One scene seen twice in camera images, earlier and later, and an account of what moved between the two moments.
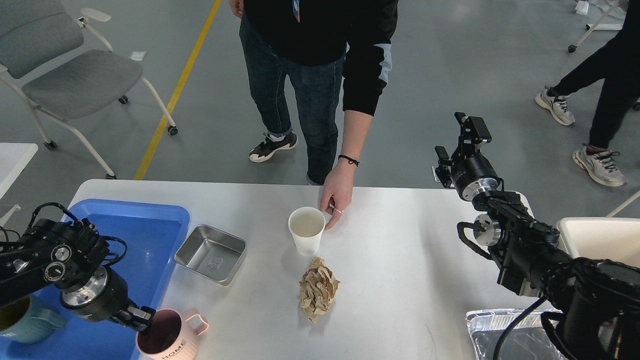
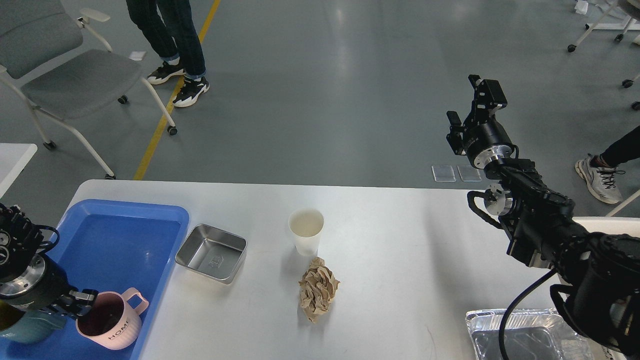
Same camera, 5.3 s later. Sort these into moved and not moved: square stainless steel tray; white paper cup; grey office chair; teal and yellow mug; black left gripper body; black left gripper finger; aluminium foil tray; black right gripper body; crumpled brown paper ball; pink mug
Moved: black right gripper body; black left gripper finger; black left gripper body; pink mug
Not moved: white paper cup; grey office chair; teal and yellow mug; crumpled brown paper ball; square stainless steel tray; aluminium foil tray
